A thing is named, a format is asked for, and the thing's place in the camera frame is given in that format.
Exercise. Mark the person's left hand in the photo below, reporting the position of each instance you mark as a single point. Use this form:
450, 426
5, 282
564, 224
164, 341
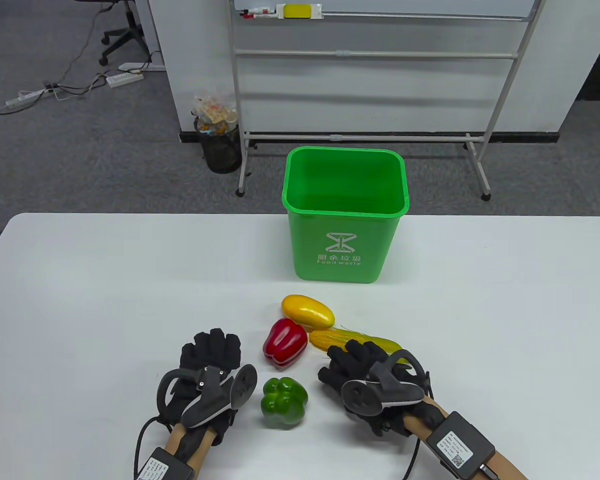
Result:
212, 347

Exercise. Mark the person's right hand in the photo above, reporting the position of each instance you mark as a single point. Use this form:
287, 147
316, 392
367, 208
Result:
350, 360

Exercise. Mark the yellow corn cob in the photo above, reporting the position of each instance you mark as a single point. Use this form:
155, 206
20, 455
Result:
322, 340

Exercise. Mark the grey hand controller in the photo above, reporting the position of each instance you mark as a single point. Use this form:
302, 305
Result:
205, 405
380, 395

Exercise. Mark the yellow mango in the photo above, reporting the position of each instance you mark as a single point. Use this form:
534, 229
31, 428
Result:
307, 311

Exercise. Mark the red bell pepper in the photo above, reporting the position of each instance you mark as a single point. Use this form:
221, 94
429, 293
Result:
285, 342

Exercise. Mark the green bell pepper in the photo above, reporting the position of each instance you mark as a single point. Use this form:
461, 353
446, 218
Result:
282, 402

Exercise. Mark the green food waste bin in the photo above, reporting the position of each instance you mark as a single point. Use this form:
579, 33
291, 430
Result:
310, 250

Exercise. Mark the person's left forearm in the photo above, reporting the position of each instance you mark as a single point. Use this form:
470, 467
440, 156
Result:
177, 440

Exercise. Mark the person's right forearm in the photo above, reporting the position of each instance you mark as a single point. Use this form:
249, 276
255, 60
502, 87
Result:
415, 425

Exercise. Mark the black left wrist box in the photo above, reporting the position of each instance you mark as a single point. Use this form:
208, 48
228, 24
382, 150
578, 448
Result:
160, 467

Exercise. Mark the black wrist box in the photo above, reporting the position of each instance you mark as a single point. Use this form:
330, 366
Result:
160, 467
460, 445

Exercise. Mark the black right wrist box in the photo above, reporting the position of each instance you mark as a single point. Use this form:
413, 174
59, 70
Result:
460, 445

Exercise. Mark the black mesh trash can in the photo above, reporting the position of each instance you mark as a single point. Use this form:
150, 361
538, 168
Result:
222, 152

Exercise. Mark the rubbish in clear bag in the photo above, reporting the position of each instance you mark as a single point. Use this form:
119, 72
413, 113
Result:
212, 112

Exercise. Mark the long white power strip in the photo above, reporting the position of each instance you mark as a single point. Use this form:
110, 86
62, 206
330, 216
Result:
125, 79

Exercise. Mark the white desk foot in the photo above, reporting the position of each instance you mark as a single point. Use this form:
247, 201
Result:
135, 66

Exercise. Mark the whiteboard stand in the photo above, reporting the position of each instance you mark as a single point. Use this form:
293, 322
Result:
380, 54

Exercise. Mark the small white power strip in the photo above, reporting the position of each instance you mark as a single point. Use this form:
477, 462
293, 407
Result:
22, 98

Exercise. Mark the black office chair base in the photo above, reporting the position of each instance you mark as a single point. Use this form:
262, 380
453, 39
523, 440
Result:
125, 37

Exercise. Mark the red capped whiteboard marker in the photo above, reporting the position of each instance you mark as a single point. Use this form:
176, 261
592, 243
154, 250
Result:
243, 16

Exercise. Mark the white whiteboard marker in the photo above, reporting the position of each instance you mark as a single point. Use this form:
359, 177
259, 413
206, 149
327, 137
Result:
260, 10

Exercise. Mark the yellow whiteboard eraser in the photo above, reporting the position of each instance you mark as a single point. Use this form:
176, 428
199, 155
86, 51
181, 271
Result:
297, 11

